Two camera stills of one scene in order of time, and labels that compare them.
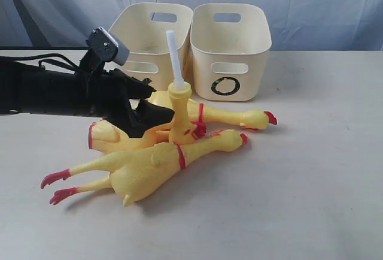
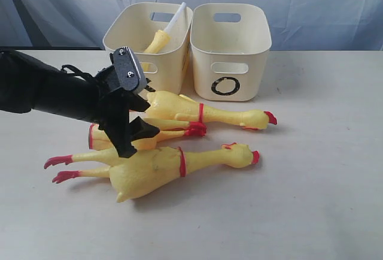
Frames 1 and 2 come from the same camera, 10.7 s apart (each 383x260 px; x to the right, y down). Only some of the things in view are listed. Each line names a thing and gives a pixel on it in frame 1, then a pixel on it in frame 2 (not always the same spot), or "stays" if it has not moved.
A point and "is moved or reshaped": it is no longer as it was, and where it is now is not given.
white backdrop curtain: x=308 y=11 stays
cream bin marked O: x=230 y=43 stays
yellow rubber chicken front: x=141 y=172 is moved or reshaped
